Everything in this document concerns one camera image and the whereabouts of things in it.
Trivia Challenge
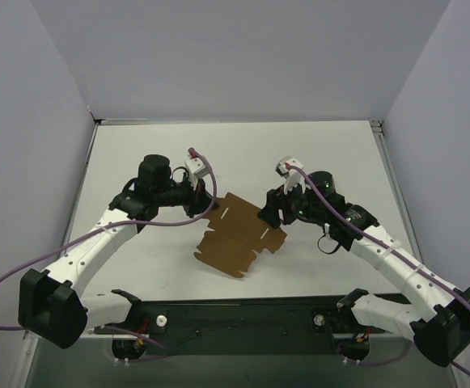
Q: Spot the cardboard box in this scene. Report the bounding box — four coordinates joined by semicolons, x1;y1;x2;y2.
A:
194;192;286;278

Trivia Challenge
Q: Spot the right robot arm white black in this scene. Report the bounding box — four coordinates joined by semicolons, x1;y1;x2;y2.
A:
258;162;470;367

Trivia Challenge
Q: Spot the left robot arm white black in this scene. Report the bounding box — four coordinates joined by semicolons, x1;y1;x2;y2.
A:
18;149;217;349

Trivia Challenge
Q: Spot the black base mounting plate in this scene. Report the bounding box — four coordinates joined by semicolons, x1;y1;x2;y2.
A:
92;293;405;363

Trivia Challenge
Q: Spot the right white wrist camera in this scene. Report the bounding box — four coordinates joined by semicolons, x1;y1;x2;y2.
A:
275;156;303;195

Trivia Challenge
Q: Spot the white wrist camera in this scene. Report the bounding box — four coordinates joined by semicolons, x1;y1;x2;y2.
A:
184;147;210;189
275;156;303;195

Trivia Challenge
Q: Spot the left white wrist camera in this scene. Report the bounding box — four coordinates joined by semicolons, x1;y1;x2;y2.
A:
184;147;210;189

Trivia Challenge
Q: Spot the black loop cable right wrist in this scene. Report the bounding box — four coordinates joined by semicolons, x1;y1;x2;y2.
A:
317;232;343;255

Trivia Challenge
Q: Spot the aluminium frame rail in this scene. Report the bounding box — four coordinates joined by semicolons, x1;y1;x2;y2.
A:
369;120;424;263

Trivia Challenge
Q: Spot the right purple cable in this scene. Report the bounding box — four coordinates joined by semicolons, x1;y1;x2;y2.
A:
286;163;470;385

